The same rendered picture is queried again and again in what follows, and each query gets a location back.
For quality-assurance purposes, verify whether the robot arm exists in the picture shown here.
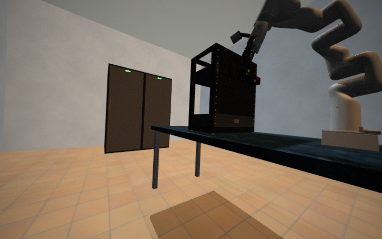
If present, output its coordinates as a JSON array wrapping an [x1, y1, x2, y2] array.
[[255, 0, 382, 134]]

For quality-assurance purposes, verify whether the black equipment rack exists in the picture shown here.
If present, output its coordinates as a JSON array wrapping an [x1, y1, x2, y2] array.
[[188, 43, 260, 134]]

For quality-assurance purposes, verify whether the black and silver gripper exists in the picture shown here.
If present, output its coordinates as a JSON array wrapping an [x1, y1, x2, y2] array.
[[241, 20, 272, 67]]

